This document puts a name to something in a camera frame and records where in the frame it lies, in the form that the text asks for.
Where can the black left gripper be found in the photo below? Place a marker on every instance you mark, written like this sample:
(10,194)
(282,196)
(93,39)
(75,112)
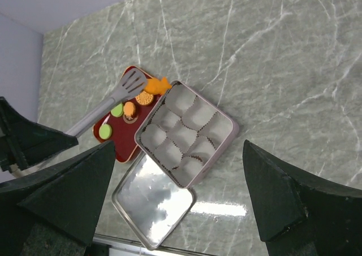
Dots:
(26,143)

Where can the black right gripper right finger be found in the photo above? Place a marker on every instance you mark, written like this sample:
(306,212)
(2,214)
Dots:
(299,213)

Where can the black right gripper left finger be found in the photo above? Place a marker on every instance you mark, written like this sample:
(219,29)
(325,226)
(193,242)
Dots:
(55,211)

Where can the green round cookie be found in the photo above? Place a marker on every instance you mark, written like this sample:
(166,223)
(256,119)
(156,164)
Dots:
(117,111)
(105,131)

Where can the orange scalloped cookie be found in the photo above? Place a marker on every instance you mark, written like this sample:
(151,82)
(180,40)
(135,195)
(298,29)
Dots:
(129,110)

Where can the grey metal tongs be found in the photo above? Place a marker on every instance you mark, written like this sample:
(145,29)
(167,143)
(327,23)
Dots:
(129,86)

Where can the round waffle cookie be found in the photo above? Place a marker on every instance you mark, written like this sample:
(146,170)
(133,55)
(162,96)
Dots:
(144,98)

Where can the orange fish cookie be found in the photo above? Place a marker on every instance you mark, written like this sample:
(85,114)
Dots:
(157,86)

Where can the silver tin lid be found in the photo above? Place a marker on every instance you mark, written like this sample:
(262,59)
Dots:
(150,202)

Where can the red lacquer tray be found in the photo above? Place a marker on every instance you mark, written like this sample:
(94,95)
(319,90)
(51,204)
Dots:
(123,132)

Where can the pink cookie tin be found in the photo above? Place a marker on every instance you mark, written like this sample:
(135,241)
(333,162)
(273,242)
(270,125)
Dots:
(185,134)

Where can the aluminium front rail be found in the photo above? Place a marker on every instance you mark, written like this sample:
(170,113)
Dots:
(123,247)

